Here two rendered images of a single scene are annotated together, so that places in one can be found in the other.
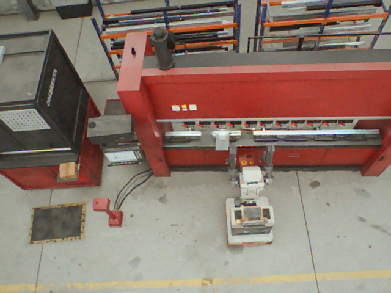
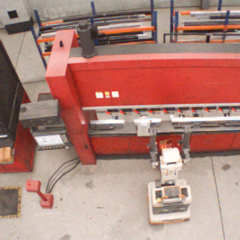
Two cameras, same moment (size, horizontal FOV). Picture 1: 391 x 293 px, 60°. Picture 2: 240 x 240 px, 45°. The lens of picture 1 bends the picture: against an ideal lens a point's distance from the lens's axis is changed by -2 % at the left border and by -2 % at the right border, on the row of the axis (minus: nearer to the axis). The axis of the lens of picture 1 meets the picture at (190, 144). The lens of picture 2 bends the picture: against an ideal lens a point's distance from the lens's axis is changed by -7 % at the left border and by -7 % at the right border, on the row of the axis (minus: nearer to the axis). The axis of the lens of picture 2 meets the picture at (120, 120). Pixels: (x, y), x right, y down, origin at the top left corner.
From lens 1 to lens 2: 0.35 m
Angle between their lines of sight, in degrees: 6
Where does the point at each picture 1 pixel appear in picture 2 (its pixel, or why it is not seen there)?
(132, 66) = (60, 56)
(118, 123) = (45, 107)
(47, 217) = not seen: outside the picture
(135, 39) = (64, 35)
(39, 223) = not seen: outside the picture
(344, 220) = not seen: outside the picture
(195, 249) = (119, 228)
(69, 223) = (8, 203)
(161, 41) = (85, 31)
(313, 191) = (224, 174)
